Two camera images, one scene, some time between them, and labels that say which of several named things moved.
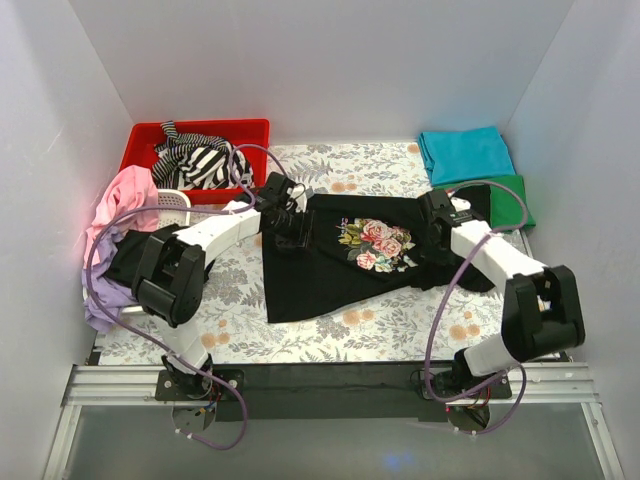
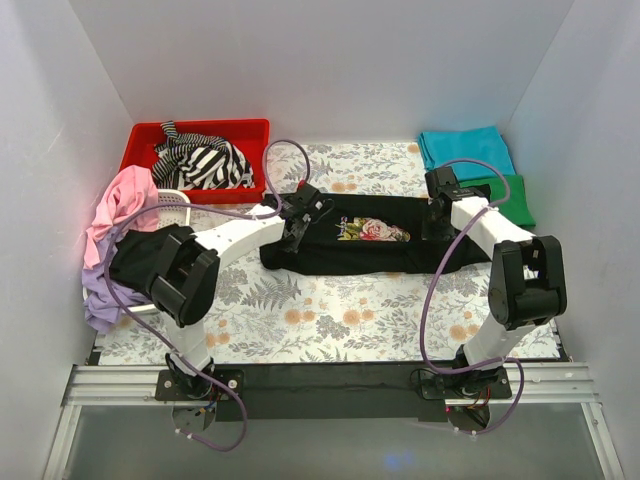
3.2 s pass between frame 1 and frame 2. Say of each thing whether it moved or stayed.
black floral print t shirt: moved
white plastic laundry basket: stayed
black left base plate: stayed
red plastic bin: stayed
